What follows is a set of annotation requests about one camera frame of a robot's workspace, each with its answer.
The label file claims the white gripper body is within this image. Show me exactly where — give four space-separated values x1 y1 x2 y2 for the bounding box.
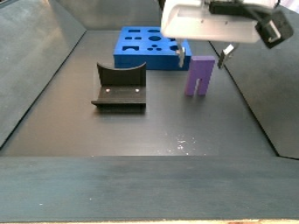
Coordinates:
161 0 260 43

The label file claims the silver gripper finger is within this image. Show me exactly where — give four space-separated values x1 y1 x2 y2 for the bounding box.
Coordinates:
217 43 239 68
176 38 185 67

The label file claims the purple double-square block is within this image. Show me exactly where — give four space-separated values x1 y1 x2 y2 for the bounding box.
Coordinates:
184 56 215 96

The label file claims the black curved holder stand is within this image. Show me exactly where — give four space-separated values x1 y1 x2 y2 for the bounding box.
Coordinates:
90 64 145 107

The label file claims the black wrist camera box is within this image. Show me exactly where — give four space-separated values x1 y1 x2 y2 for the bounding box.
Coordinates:
209 0 295 49

